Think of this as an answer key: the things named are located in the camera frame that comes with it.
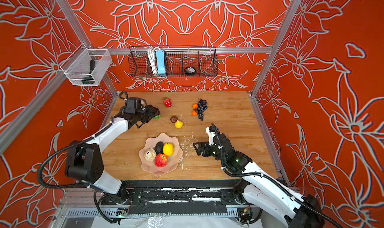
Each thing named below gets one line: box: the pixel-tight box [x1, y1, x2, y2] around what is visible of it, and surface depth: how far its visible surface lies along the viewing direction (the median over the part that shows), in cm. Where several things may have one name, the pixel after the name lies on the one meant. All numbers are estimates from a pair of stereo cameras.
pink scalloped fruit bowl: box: [138, 133, 183, 176], surface depth 86 cm
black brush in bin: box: [81, 60, 95, 85], surface depth 80 cm
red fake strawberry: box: [163, 97, 172, 108], surface depth 112 cm
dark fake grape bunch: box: [197, 99, 208, 121], surface depth 108 cm
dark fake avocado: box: [155, 141, 164, 155], surface depth 85 cm
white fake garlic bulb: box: [143, 148, 157, 162], surface depth 81 cm
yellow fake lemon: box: [163, 143, 174, 157], surface depth 85 cm
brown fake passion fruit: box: [170, 115, 178, 123], surface depth 102 cm
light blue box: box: [156, 50, 166, 77], surface depth 91 cm
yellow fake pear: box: [174, 120, 184, 129], surface depth 100 cm
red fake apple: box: [154, 153, 168, 168], surface depth 81 cm
